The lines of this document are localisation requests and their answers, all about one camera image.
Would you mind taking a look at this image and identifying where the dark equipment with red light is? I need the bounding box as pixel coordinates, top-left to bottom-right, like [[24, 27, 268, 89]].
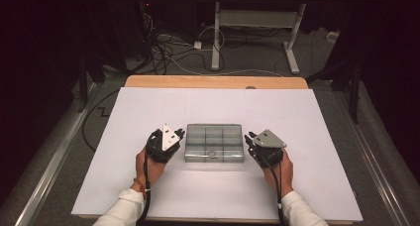
[[108, 0, 157, 62]]

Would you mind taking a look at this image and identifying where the white table sheet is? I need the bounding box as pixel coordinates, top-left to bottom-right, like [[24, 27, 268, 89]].
[[70, 86, 365, 223]]

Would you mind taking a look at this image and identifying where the person's right hand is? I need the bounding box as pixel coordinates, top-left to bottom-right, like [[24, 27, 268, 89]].
[[262, 150, 295, 198]]

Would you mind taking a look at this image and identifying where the white power strip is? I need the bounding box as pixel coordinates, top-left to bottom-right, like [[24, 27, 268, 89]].
[[326, 31, 341, 45]]

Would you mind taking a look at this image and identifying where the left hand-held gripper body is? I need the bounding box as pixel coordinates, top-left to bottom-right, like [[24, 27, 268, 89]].
[[146, 123, 183, 165]]

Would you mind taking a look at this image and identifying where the person's left hand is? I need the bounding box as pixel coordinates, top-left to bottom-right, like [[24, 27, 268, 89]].
[[135, 146, 167, 191]]

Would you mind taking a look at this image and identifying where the right hand-held gripper black cable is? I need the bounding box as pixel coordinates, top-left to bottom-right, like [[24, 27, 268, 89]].
[[256, 153, 286, 226]]

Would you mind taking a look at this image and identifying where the black metal stand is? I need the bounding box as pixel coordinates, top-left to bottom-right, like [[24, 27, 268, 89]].
[[306, 54, 363, 125]]

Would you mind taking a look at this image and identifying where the black floor cable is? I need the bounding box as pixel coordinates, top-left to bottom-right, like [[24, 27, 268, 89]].
[[81, 88, 120, 153]]

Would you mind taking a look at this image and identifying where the clear plastic compartment box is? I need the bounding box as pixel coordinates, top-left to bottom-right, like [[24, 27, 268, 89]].
[[183, 123, 246, 164]]

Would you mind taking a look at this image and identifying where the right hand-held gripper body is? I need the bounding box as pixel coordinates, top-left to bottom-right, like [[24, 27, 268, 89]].
[[250, 129, 288, 170]]

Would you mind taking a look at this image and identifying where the tangle of black cables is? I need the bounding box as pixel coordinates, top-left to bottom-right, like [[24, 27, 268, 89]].
[[142, 11, 227, 75]]

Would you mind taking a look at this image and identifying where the red bracelet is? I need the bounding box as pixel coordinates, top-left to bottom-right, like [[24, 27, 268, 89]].
[[133, 176, 148, 198]]

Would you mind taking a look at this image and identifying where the aluminium floor rail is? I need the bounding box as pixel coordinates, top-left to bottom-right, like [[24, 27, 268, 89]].
[[333, 88, 414, 226], [6, 81, 103, 226]]

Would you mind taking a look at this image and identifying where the white-legged desk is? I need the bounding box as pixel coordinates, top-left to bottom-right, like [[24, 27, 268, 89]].
[[197, 0, 352, 75]]

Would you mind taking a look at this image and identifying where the white floor cable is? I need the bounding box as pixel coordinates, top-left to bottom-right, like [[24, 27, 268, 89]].
[[157, 34, 285, 78]]

